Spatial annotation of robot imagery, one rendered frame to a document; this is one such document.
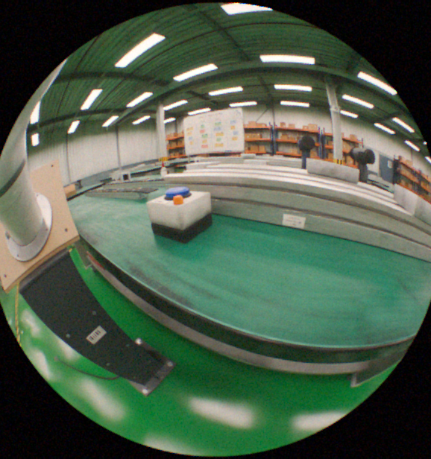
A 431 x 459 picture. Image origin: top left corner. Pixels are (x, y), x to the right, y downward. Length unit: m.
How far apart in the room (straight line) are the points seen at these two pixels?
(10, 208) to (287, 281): 0.43
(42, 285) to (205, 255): 0.38
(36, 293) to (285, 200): 0.55
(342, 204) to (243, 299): 0.21
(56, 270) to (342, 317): 0.48
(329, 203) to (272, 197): 0.10
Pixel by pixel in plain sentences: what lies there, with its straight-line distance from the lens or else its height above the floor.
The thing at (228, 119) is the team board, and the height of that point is 1.69.
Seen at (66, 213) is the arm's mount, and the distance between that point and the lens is 0.45.
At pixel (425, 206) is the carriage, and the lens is 0.40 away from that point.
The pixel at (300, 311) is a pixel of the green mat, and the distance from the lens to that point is 0.16.
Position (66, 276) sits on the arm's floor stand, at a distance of 0.42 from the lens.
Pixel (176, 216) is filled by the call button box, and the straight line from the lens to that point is 0.23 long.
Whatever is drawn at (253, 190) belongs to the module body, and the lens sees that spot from 0.29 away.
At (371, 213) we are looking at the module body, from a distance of 0.31.
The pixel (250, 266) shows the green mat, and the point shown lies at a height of 0.78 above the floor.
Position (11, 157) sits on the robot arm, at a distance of 0.30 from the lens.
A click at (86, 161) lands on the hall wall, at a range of 11.86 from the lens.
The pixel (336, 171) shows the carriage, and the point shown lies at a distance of 0.46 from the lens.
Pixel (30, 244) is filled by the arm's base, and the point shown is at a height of 0.83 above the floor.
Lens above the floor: 0.90
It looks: 27 degrees down
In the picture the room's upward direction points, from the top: 4 degrees counter-clockwise
